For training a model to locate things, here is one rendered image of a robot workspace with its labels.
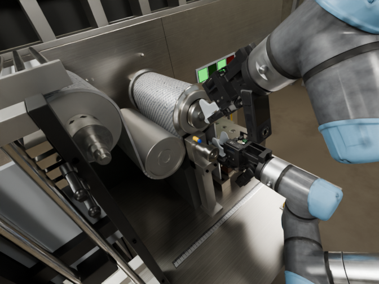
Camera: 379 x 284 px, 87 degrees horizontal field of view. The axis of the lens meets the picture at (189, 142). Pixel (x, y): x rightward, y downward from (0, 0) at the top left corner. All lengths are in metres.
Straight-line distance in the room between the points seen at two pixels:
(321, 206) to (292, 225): 0.10
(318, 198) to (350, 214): 1.48
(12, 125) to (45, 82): 0.11
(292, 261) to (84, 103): 0.50
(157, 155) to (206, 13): 0.63
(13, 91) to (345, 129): 0.39
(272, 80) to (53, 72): 0.30
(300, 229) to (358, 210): 1.48
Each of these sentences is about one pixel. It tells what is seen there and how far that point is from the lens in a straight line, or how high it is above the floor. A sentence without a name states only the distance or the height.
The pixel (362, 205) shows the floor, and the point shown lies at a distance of 2.04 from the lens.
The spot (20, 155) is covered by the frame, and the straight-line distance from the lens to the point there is 0.27.
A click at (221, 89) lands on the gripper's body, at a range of 0.38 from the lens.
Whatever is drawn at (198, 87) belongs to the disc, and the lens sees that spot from 0.50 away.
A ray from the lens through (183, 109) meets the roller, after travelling 0.47.
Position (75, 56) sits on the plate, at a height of 1.41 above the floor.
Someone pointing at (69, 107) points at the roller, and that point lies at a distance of 0.39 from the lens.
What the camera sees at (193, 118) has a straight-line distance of 0.48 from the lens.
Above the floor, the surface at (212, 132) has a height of 1.14.
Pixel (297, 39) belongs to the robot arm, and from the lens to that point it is 0.28.
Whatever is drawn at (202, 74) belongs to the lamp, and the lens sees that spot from 0.94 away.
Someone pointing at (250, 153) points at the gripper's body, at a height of 1.14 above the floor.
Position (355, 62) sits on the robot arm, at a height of 1.42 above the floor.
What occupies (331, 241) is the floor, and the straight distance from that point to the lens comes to 1.78.
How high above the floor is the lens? 1.50
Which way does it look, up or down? 37 degrees down
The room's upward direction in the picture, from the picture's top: 13 degrees counter-clockwise
